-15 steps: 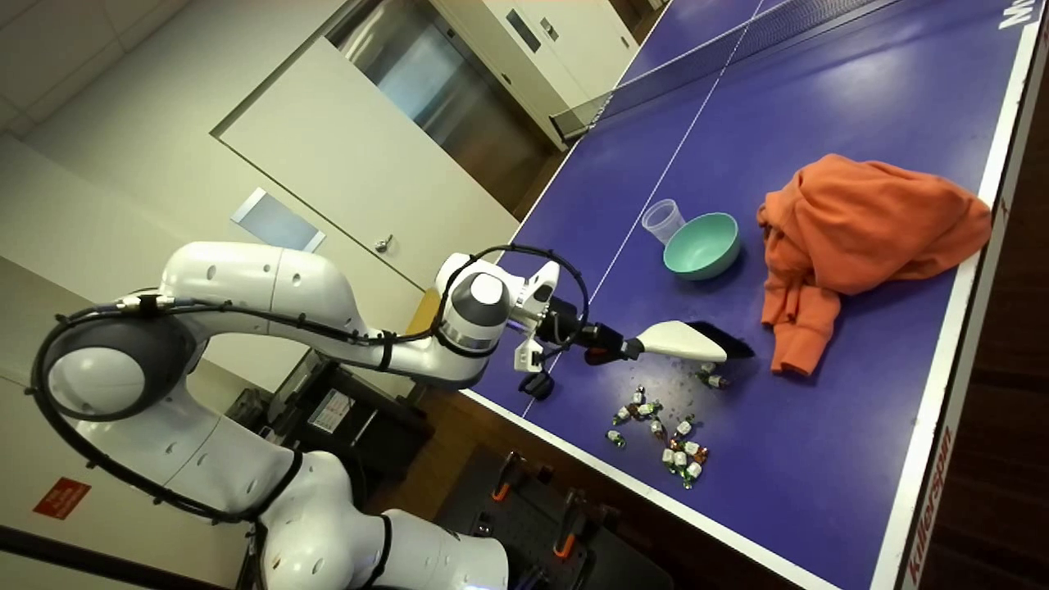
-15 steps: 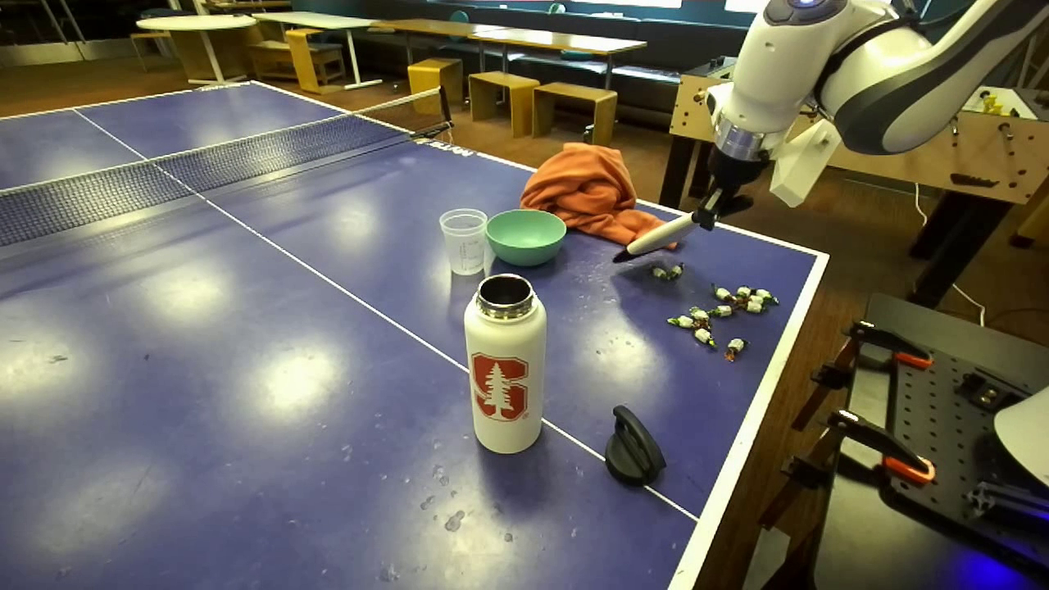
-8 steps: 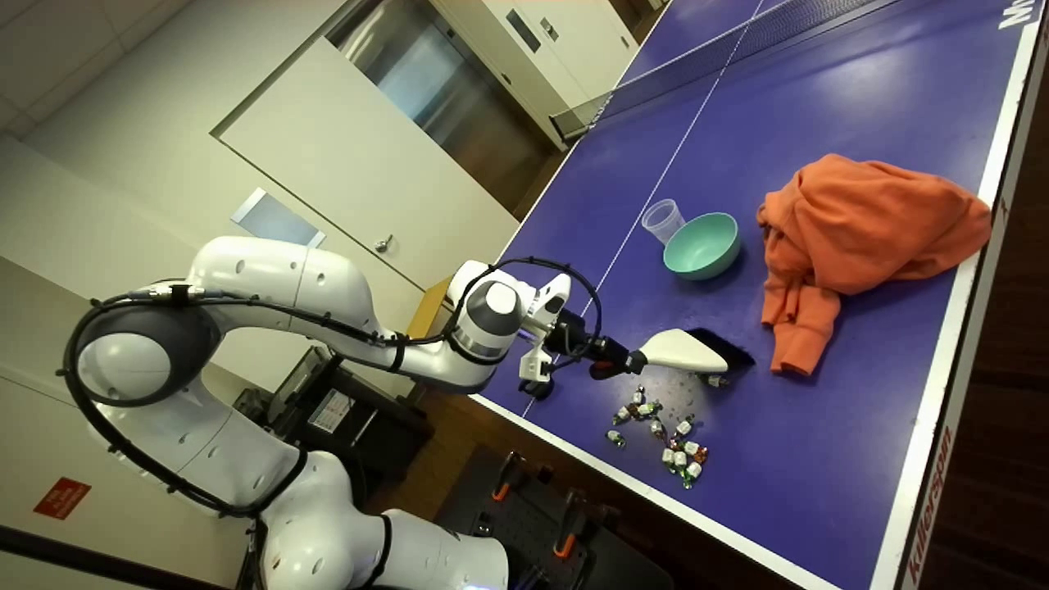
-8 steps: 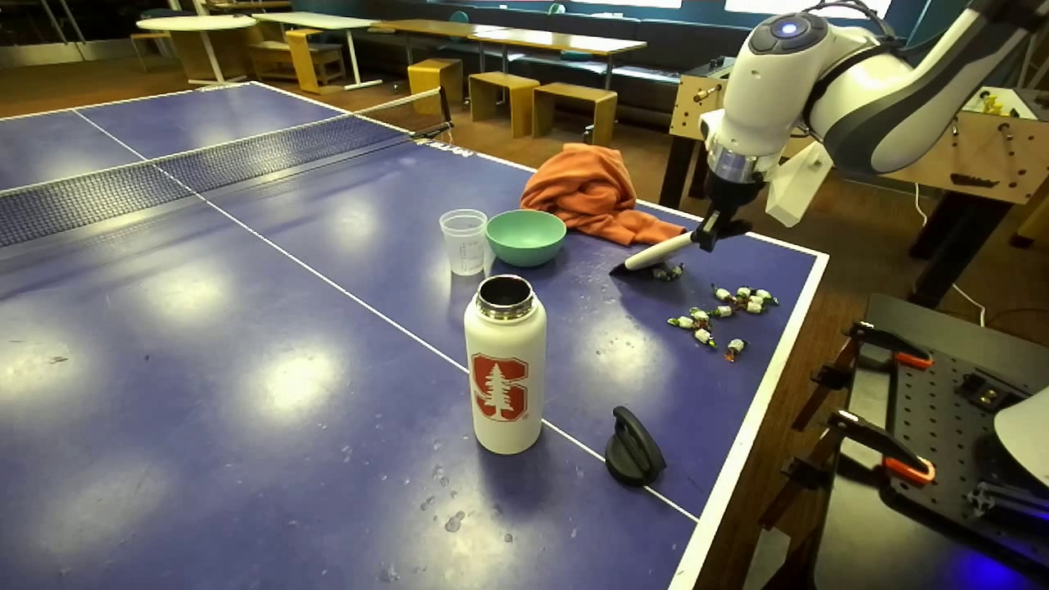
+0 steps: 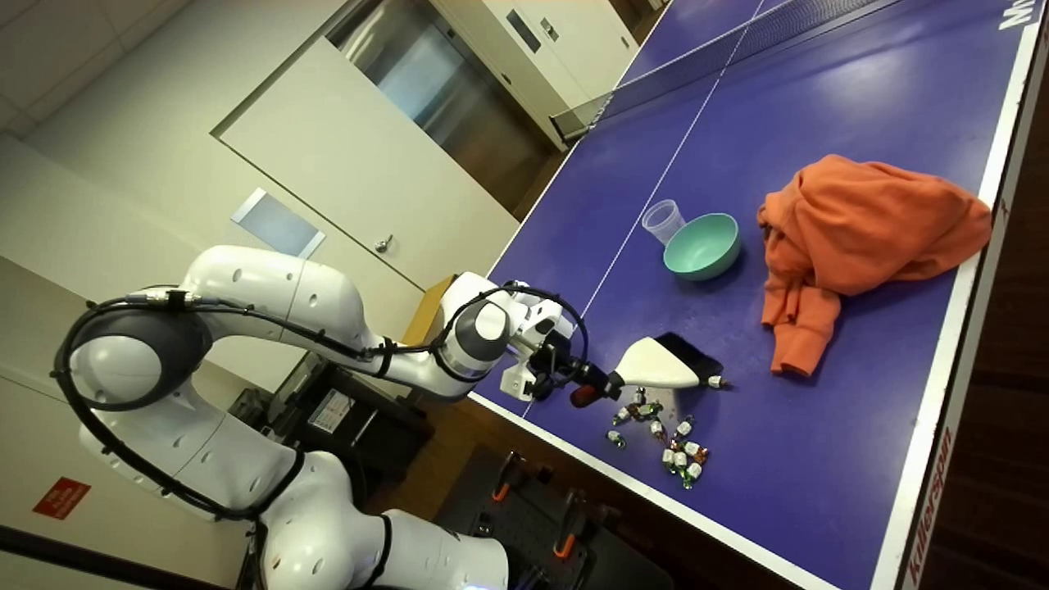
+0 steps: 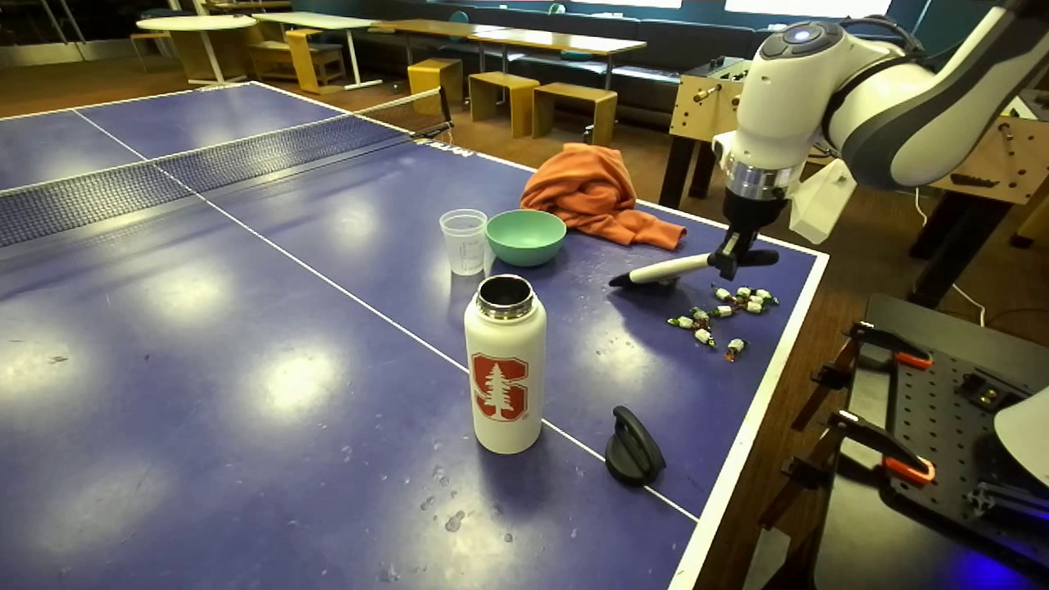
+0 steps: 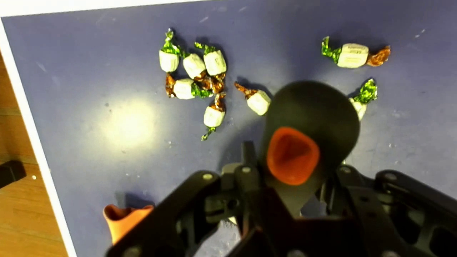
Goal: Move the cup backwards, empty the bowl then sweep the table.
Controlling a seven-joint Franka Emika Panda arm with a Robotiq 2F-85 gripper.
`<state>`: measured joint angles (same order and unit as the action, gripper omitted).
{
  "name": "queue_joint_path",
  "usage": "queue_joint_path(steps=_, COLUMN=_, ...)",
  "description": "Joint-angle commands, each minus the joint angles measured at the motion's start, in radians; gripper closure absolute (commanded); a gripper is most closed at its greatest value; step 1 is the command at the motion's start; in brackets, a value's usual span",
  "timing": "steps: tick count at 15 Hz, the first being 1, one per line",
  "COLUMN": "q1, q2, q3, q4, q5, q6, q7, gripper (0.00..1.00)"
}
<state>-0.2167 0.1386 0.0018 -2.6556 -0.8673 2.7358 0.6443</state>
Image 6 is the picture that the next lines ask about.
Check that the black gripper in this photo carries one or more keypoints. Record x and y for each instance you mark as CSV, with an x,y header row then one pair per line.
x,y
752,223

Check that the teal green bowl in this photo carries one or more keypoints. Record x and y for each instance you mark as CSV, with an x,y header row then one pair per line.
x,y
527,243

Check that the clear plastic measuring cup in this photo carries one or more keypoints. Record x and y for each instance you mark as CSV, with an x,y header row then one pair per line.
x,y
468,239

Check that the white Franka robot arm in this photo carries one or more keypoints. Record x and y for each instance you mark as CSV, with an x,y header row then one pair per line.
x,y
874,110

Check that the wooden foosball table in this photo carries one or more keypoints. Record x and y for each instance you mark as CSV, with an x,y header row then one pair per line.
x,y
699,110

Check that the orange cloth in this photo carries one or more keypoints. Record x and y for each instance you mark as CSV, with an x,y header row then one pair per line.
x,y
592,190

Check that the black bottle cap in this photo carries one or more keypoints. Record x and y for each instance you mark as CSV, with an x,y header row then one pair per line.
x,y
633,447

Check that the wooden bench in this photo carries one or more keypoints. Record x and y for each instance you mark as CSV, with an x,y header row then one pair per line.
x,y
434,73
574,102
503,94

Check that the white bottle red logo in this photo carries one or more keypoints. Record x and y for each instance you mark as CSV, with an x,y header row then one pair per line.
x,y
505,378

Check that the long wooden table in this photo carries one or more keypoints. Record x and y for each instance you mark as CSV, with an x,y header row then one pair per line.
x,y
511,36

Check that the wooden chair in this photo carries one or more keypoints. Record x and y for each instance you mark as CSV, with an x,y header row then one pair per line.
x,y
298,60

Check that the white rectangular table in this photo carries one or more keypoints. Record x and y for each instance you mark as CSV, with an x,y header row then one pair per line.
x,y
316,21

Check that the round white table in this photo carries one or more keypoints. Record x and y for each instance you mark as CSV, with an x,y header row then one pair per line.
x,y
197,21

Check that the table tennis net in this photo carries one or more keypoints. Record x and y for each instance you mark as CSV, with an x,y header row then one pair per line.
x,y
108,185

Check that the black perforated mount plate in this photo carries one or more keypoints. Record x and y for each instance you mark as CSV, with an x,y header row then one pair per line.
x,y
938,436

